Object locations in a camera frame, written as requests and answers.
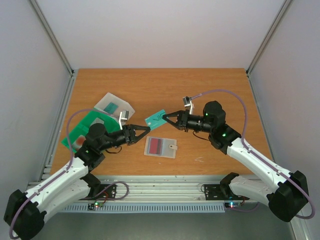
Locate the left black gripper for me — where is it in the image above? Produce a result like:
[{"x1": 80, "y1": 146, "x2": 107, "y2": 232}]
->
[{"x1": 99, "y1": 124, "x2": 151, "y2": 152}]

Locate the teal card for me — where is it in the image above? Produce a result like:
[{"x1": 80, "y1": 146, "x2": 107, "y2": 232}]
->
[
  {"x1": 145, "y1": 109, "x2": 166, "y2": 131},
  {"x1": 103, "y1": 102, "x2": 119, "y2": 114}
]

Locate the beige card holder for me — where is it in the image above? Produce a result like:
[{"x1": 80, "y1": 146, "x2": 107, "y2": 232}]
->
[{"x1": 144, "y1": 136, "x2": 178, "y2": 159}]

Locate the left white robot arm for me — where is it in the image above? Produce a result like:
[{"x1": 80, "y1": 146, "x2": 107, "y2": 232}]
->
[{"x1": 3, "y1": 123, "x2": 151, "y2": 240}]

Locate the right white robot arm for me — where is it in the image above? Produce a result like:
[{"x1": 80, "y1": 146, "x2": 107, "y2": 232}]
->
[{"x1": 162, "y1": 101, "x2": 310, "y2": 222}]

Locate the red striped card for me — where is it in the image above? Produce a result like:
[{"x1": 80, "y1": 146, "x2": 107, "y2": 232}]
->
[{"x1": 147, "y1": 137, "x2": 162, "y2": 155}]

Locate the teal card in box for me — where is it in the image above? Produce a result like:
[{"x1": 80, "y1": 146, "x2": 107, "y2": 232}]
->
[{"x1": 103, "y1": 102, "x2": 119, "y2": 114}]

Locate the red dot card in tray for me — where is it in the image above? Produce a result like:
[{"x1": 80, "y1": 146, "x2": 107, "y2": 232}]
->
[{"x1": 72, "y1": 135, "x2": 86, "y2": 151}]

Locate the translucent white plastic box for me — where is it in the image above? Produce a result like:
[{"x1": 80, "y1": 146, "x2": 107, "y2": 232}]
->
[{"x1": 94, "y1": 92, "x2": 135, "y2": 120}]

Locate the green plastic tray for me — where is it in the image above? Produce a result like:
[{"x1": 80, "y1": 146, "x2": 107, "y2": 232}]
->
[{"x1": 68, "y1": 111, "x2": 120, "y2": 153}]

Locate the left small circuit board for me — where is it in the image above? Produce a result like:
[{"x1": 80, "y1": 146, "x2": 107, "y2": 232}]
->
[{"x1": 87, "y1": 202, "x2": 104, "y2": 211}]

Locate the small circuit board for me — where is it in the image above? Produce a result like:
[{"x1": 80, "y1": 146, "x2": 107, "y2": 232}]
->
[
  {"x1": 224, "y1": 201, "x2": 243, "y2": 209},
  {"x1": 87, "y1": 202, "x2": 104, "y2": 211}
]

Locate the right small circuit board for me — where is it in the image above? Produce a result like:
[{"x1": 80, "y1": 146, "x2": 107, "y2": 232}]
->
[{"x1": 224, "y1": 201, "x2": 243, "y2": 209}]

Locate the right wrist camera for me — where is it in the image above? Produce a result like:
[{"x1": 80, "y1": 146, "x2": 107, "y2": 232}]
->
[{"x1": 182, "y1": 96, "x2": 194, "y2": 115}]

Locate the aluminium front rail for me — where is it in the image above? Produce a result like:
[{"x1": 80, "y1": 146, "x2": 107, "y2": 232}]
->
[{"x1": 22, "y1": 174, "x2": 298, "y2": 203}]

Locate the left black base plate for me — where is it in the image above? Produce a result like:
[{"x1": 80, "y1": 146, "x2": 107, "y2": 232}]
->
[{"x1": 84, "y1": 184, "x2": 117, "y2": 200}]

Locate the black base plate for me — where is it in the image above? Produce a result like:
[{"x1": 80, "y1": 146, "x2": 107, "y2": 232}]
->
[
  {"x1": 200, "y1": 184, "x2": 249, "y2": 201},
  {"x1": 84, "y1": 184, "x2": 117, "y2": 200}
]

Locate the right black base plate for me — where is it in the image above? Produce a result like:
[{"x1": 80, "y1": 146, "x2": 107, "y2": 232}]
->
[{"x1": 200, "y1": 184, "x2": 249, "y2": 201}]

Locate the grey slotted cable duct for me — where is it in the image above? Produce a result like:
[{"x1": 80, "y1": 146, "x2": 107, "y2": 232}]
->
[{"x1": 62, "y1": 202, "x2": 225, "y2": 214}]

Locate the left aluminium corner post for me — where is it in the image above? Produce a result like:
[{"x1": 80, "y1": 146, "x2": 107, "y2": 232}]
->
[{"x1": 27, "y1": 0, "x2": 75, "y2": 76}]

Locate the aluminium corner post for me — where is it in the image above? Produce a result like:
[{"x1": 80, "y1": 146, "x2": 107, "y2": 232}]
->
[
  {"x1": 27, "y1": 0, "x2": 75, "y2": 76},
  {"x1": 246, "y1": 0, "x2": 295, "y2": 76}
]

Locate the right aluminium corner post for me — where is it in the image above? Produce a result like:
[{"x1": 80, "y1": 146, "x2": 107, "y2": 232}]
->
[{"x1": 246, "y1": 0, "x2": 295, "y2": 76}]

